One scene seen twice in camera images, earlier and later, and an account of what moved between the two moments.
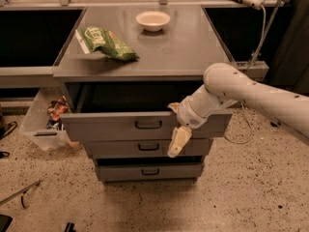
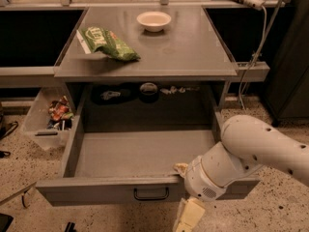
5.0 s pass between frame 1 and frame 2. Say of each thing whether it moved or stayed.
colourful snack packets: stayed
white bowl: stayed
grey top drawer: moved
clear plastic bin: stayed
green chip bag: stayed
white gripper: moved
